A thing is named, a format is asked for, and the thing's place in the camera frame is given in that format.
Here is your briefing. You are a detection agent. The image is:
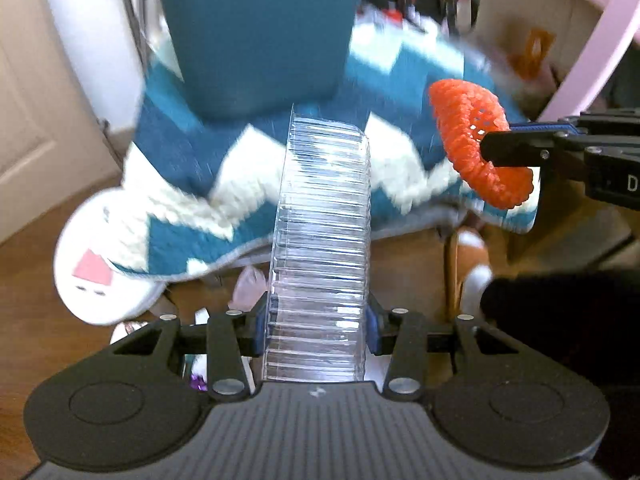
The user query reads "pink desk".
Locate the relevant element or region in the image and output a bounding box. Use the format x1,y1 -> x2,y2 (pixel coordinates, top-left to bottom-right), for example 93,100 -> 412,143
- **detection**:
469,0 -> 640,127

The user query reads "teal cream zigzag quilt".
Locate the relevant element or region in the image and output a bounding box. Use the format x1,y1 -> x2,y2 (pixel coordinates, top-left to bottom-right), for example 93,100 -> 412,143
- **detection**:
122,24 -> 539,282

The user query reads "round white pig stool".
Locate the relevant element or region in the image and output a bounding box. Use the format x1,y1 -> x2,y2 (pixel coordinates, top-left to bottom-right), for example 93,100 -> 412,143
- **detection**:
53,186 -> 172,327

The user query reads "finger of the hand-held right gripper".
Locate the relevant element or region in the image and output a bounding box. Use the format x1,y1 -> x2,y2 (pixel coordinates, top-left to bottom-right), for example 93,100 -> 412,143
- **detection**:
479,130 -> 557,169
507,116 -> 593,137

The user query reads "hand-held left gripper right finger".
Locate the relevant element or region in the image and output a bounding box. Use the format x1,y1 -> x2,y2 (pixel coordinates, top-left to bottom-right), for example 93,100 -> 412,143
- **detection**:
366,304 -> 527,402

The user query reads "clear ribbed plastic tray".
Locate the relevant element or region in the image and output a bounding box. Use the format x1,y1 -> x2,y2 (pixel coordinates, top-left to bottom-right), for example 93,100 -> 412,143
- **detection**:
259,104 -> 374,387

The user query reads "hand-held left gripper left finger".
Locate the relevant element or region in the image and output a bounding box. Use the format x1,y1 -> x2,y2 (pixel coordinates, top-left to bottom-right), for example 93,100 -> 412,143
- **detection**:
110,300 -> 272,404

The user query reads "light wooden door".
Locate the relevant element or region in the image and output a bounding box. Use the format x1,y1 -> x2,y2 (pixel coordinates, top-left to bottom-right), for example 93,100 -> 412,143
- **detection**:
0,0 -> 147,247

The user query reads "teal plastic waste bin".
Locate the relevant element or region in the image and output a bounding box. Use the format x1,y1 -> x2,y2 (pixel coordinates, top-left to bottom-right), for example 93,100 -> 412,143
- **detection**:
152,0 -> 369,122

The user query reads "black metal trolley handle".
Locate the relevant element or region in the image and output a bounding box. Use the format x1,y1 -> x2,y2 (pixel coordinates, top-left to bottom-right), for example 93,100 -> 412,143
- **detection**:
116,0 -> 152,63

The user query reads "white festive printed paper bag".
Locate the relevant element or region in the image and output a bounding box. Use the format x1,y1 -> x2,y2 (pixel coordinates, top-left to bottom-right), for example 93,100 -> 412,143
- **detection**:
111,307 -> 213,361

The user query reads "orange item on shelf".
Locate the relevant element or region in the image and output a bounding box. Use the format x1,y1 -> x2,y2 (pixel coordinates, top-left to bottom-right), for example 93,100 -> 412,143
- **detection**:
510,29 -> 557,80

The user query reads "person's dark clothing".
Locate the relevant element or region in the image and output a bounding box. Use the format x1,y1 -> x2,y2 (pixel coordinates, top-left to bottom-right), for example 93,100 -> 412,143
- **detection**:
480,269 -> 640,480

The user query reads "orange foam fruit net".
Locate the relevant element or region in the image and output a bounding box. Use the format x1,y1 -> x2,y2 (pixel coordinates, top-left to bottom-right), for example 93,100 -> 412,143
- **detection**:
428,78 -> 535,209

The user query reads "lilac cloth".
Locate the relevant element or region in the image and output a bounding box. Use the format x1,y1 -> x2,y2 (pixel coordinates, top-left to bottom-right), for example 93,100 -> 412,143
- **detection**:
226,266 -> 268,311

